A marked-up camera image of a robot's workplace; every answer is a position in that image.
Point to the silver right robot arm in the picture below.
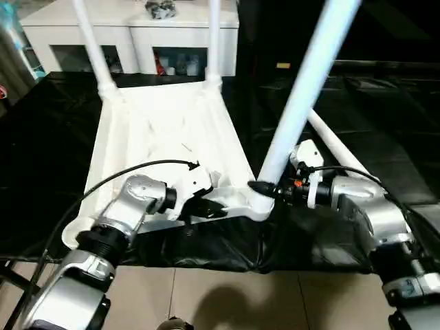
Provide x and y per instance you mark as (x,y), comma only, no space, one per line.
(375,213)

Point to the black robot left foot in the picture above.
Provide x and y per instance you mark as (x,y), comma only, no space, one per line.
(172,324)

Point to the white plastic table leg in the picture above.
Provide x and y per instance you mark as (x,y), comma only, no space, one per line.
(330,137)
(214,34)
(93,41)
(302,103)

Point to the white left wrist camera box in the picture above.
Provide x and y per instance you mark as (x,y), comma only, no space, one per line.
(196,180)

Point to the red clothes hanger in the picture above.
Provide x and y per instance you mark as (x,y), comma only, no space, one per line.
(2,91)

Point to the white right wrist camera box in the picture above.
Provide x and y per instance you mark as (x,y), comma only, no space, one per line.
(306,155)

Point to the white cabinet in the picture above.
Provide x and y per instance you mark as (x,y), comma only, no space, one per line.
(137,31)

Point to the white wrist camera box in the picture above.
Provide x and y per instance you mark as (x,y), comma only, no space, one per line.
(306,155)
(196,180)

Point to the black mat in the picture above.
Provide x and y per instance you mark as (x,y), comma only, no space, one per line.
(41,151)

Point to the pale blue translucent object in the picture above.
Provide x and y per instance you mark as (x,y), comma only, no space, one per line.
(20,41)

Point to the white plastic table top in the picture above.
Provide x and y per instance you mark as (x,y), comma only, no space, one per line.
(165,130)

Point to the dark glass bowl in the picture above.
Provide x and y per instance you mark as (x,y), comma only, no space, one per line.
(160,8)

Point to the large black furniture piece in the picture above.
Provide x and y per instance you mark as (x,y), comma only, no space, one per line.
(385,27)

